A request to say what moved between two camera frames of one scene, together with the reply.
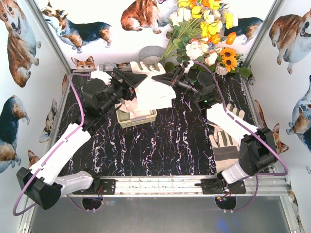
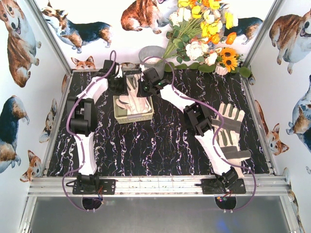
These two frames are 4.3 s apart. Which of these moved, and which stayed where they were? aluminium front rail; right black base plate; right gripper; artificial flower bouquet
Moved: right gripper
Stayed: aluminium front rail; artificial flower bouquet; right black base plate
